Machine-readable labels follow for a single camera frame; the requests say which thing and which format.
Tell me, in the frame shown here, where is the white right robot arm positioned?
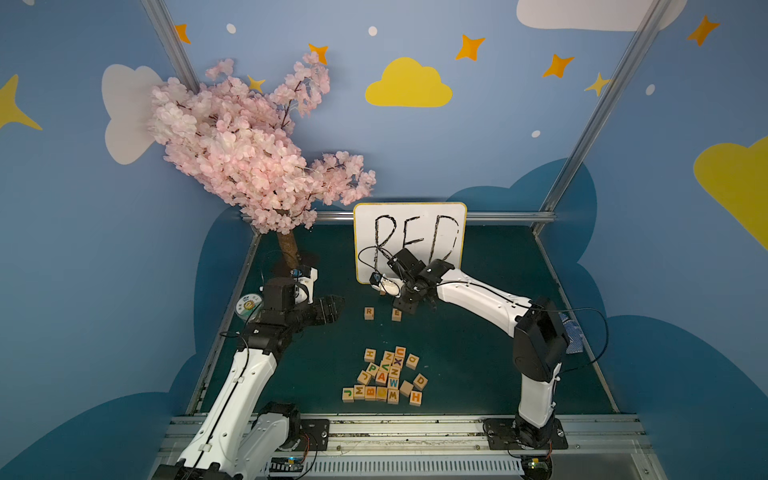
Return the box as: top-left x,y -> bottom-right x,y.
370,246 -> 570,445

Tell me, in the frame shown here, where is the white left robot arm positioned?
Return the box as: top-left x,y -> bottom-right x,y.
152,267 -> 344,479

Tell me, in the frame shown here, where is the wooden letter block J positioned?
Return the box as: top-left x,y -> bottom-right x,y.
342,387 -> 355,403

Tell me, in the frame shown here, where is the wooden letter block M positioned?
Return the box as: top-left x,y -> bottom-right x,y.
386,389 -> 400,405

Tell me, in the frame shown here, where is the yellow framed whiteboard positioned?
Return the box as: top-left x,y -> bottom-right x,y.
353,202 -> 468,284

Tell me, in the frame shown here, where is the pink cherry blossom tree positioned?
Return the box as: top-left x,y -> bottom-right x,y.
148,48 -> 376,269

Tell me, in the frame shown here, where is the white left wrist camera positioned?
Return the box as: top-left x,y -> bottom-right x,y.
291,266 -> 318,304

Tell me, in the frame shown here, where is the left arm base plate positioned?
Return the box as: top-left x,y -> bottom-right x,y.
279,419 -> 330,451

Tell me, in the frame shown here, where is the aluminium mounting rail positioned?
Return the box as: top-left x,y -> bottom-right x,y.
149,412 -> 661,480

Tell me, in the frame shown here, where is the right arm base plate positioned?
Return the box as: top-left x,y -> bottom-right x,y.
482,417 -> 569,451

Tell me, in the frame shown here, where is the aluminium frame post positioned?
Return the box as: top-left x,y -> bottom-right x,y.
530,0 -> 673,235

